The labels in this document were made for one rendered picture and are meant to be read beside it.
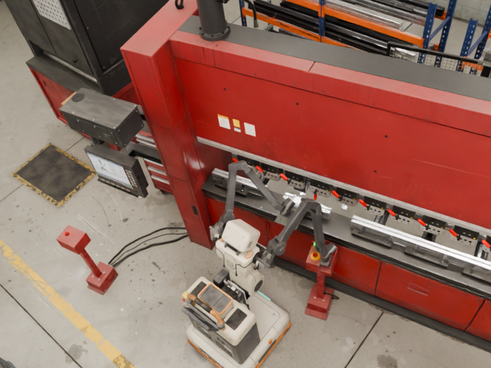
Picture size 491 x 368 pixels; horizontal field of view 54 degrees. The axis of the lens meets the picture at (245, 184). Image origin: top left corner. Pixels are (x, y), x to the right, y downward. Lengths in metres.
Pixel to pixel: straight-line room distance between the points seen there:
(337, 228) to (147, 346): 1.95
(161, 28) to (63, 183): 2.97
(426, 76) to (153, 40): 1.65
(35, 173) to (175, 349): 2.82
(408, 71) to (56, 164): 4.38
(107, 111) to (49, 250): 2.34
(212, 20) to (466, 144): 1.61
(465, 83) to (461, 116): 0.20
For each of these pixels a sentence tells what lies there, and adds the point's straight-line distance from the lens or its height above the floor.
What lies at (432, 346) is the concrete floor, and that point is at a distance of 4.44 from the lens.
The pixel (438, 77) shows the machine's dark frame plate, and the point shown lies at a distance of 2.83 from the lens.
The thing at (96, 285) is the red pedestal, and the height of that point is 0.12.
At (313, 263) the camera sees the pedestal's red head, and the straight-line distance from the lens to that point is 3.76.
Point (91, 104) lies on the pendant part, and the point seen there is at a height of 1.95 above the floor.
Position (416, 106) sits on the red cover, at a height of 2.24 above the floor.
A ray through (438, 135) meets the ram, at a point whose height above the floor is 2.06.
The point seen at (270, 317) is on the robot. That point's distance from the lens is 4.12.
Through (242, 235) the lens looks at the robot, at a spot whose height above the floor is 1.37.
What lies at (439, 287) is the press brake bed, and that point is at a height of 0.71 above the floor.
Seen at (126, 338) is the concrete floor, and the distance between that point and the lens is 4.62.
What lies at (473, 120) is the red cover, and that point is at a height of 2.24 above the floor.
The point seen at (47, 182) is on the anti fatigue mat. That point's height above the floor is 0.01.
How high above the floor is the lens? 4.06
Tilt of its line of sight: 51 degrees down
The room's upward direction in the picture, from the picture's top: 10 degrees counter-clockwise
